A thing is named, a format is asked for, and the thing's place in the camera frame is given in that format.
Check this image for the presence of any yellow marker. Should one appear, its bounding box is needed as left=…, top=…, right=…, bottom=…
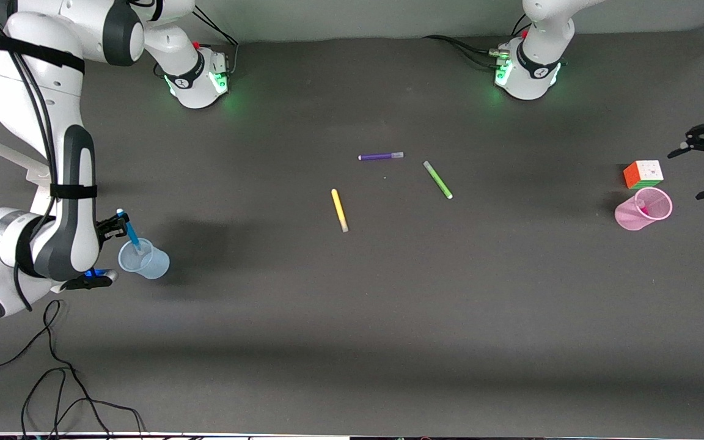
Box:
left=331, top=188, right=350, bottom=233

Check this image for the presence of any pink mesh cup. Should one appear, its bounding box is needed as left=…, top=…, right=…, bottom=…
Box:
left=615, top=187, right=673, bottom=232

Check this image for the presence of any black loose cable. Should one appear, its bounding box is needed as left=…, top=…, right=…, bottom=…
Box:
left=0, top=299, right=111, bottom=440
left=20, top=367, right=146, bottom=440

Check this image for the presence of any black left arm base cable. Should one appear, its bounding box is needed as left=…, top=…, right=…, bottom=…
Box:
left=424, top=34, right=512, bottom=71

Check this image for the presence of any black right arm base cable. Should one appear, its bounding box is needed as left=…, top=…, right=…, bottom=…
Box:
left=193, top=6, right=240, bottom=74

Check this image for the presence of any blue marker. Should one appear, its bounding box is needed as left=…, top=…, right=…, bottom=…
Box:
left=115, top=208, right=144, bottom=254

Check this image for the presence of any green marker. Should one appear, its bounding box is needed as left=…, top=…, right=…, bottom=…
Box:
left=422, top=160, right=453, bottom=200

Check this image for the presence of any multicoloured puzzle cube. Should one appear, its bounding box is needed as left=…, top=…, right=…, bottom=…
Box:
left=623, top=160, right=664, bottom=190

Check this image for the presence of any black arm base cable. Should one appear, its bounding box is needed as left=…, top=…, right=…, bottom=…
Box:
left=193, top=6, right=240, bottom=74
left=424, top=34, right=512, bottom=71

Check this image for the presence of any light blue mesh cup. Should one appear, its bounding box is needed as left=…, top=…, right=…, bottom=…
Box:
left=118, top=238, right=171, bottom=281

